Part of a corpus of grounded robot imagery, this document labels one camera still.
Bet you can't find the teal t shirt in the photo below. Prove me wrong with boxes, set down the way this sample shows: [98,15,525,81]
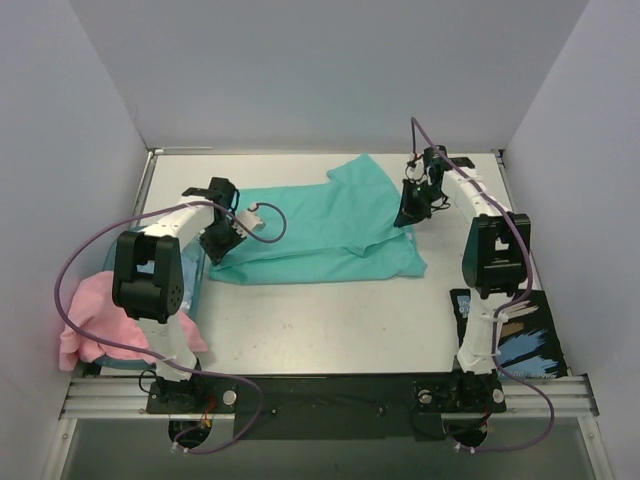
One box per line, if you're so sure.
[209,154,427,285]

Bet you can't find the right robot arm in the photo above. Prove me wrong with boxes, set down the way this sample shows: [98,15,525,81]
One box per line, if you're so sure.
[394,145,532,375]

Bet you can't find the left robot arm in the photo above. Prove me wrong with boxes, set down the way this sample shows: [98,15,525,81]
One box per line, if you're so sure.
[112,177,246,412]

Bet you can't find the pink t shirt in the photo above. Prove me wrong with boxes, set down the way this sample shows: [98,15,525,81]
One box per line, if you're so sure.
[58,270,209,372]

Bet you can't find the black printed t shirt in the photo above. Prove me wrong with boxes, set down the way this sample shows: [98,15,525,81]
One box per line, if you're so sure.
[448,286,570,382]

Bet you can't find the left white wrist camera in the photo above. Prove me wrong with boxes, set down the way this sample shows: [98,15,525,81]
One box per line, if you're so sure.
[235,209,265,235]

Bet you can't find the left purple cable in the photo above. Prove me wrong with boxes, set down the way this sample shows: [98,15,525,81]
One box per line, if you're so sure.
[53,200,287,456]

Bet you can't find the purple cable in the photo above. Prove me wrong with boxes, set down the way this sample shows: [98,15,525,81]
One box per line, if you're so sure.
[53,200,287,456]
[408,116,557,455]

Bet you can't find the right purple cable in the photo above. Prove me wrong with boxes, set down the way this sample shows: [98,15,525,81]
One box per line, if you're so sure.
[408,116,557,455]

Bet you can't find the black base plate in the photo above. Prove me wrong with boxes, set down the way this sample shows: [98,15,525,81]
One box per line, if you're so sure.
[144,371,506,447]

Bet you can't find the aluminium rail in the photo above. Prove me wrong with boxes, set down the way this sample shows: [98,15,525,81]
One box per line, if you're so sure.
[60,376,599,419]

